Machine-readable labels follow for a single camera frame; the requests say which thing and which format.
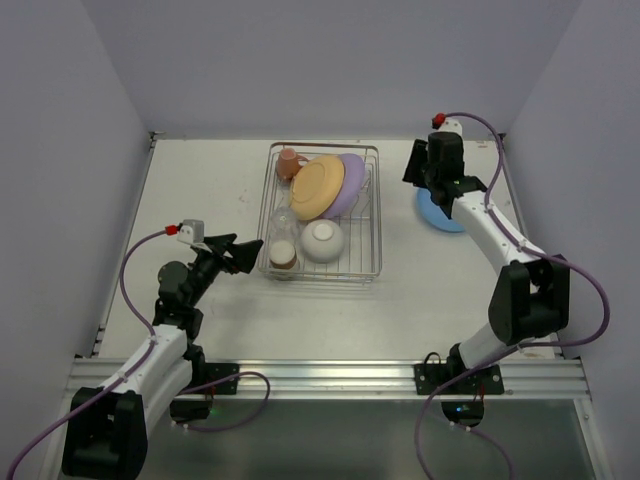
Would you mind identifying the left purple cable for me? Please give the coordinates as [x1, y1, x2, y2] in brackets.
[0, 226, 272, 480]

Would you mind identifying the yellow plate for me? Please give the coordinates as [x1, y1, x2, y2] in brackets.
[289, 155, 345, 221]

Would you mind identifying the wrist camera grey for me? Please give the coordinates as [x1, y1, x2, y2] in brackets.
[177, 219, 205, 245]
[439, 118, 463, 136]

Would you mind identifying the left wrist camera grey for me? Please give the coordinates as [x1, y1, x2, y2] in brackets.
[177, 219, 205, 245]

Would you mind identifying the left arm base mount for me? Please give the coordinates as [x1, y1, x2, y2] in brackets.
[169, 362, 239, 423]

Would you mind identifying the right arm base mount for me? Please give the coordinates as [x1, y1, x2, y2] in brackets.
[413, 352, 505, 428]

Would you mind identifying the pink mug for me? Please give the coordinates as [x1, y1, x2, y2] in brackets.
[276, 147, 308, 182]

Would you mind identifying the purple plate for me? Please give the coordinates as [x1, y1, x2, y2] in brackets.
[322, 153, 366, 219]

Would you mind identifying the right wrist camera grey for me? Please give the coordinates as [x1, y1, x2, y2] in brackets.
[439, 118, 463, 136]

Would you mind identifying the white bowl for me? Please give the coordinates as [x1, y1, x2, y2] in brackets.
[300, 219, 346, 263]

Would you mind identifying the aluminium front rail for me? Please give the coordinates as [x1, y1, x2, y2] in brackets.
[64, 357, 591, 401]

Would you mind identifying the clear drinking glass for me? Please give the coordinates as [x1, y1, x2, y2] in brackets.
[269, 206, 300, 245]

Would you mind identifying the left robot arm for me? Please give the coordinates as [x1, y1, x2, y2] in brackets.
[61, 234, 263, 479]

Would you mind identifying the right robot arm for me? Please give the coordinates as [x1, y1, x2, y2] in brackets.
[403, 131, 570, 395]

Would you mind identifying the white and brown cup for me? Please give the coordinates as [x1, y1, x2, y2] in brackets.
[268, 240, 297, 270]

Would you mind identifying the blue plate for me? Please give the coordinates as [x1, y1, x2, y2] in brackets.
[416, 188, 465, 234]

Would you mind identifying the metal wire dish rack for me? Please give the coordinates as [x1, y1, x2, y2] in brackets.
[257, 141, 382, 284]

